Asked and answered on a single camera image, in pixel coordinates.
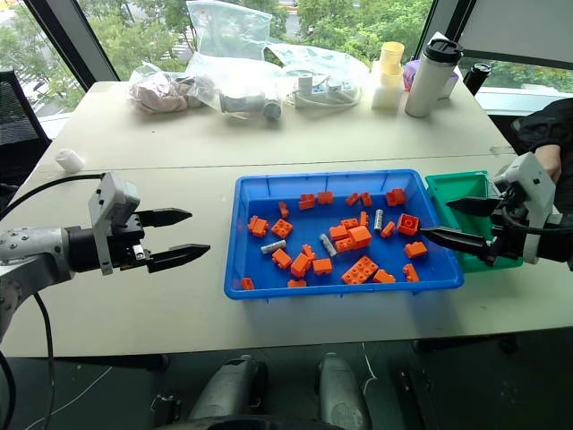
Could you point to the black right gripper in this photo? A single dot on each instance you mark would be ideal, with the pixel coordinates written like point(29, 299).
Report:
point(508, 242)

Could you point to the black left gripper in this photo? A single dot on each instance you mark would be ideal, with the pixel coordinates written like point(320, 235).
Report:
point(130, 242)

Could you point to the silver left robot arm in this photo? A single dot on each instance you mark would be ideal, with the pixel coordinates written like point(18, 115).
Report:
point(31, 251)

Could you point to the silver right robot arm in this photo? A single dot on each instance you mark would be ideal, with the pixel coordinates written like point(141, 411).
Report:
point(555, 244)

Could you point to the green plastic bin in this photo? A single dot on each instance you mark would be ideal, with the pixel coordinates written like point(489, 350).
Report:
point(456, 186)

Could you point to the person's bare hand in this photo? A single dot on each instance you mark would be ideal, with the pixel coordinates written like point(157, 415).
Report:
point(548, 161)

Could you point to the red upside-down plastic brick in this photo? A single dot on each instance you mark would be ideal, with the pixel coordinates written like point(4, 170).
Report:
point(408, 225)

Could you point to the silver metal cylinder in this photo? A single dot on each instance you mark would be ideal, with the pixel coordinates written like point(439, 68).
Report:
point(328, 245)
point(273, 247)
point(379, 219)

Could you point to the orange plastic building brick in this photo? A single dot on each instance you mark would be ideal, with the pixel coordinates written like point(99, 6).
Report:
point(360, 237)

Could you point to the orange 2x4 studded brick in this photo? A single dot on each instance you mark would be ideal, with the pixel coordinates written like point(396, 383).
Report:
point(359, 270)

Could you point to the small white roll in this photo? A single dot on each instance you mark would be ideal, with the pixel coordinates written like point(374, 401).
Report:
point(69, 160)

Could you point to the person's black sleeve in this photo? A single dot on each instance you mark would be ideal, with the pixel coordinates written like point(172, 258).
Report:
point(546, 123)

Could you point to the bag with pink cloth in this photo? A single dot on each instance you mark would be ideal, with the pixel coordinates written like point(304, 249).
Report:
point(156, 92)

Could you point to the white tumbler with black lid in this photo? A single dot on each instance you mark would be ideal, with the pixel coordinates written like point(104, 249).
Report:
point(432, 80)

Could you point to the black bottle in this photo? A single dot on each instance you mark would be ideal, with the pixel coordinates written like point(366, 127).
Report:
point(475, 76)

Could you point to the blue plastic tray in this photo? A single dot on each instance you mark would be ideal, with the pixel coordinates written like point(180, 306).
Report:
point(313, 291)

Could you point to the white tube in bag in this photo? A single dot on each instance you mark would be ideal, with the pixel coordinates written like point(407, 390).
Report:
point(250, 105)

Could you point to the grey rounded robot leg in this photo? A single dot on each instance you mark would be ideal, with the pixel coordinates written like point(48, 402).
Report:
point(228, 387)
point(342, 389)

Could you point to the stacked yellow cups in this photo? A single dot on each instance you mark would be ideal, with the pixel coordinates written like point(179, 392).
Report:
point(391, 60)

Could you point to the black mesh office chair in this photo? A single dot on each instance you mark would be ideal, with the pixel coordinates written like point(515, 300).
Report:
point(18, 130)

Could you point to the clear plastic bag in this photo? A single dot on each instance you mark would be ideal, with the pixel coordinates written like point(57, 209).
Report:
point(228, 40)

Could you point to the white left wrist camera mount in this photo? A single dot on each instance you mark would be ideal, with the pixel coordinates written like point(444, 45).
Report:
point(114, 192)

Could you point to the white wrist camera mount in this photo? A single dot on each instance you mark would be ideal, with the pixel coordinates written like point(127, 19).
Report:
point(114, 192)
point(535, 183)

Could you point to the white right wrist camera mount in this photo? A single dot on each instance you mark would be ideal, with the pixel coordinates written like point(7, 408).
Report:
point(535, 183)

